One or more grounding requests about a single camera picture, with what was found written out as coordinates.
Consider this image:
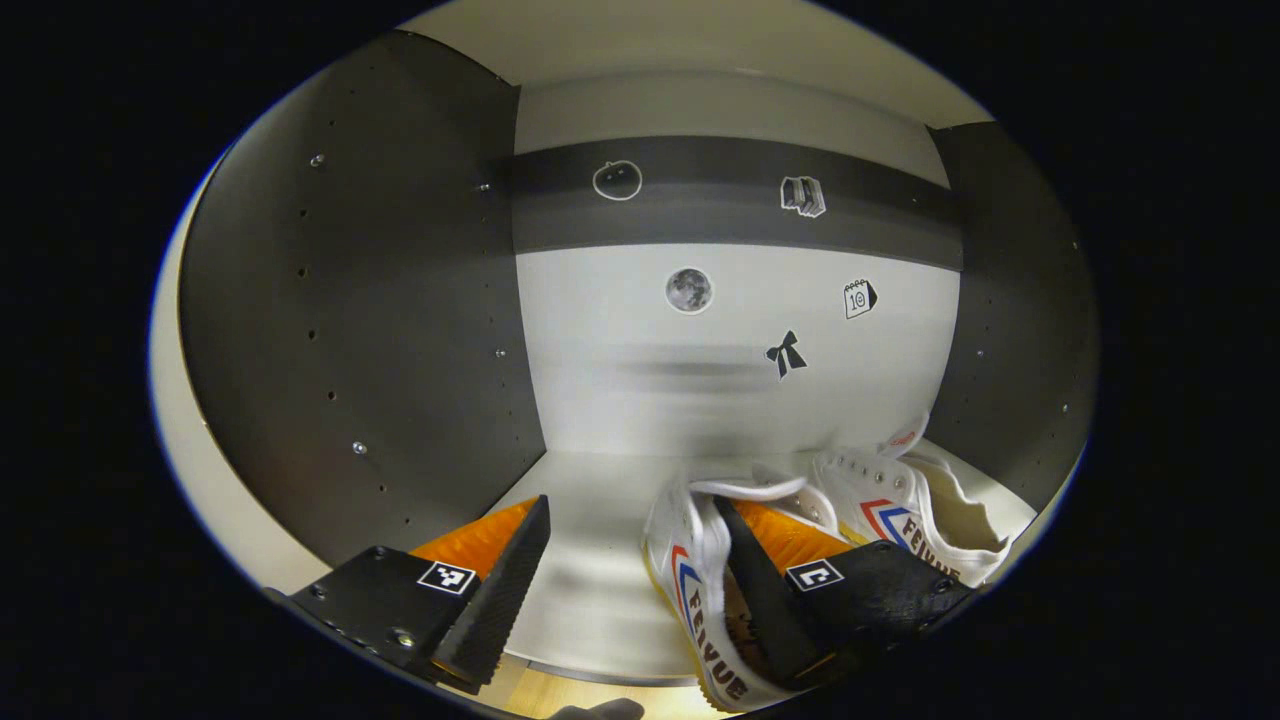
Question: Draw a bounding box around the white canvas shoe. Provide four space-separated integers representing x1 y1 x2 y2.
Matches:
810 415 1013 589
642 470 851 713

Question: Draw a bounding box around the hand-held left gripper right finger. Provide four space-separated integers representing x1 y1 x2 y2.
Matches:
712 497 976 691

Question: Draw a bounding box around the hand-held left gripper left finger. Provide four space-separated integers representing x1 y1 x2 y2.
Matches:
290 495 553 693

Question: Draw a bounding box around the grey shoe cabinet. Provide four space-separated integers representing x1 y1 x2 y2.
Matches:
150 0 1101 691

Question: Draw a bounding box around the grey shoe cabinet door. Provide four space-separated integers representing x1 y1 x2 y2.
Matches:
148 165 301 593

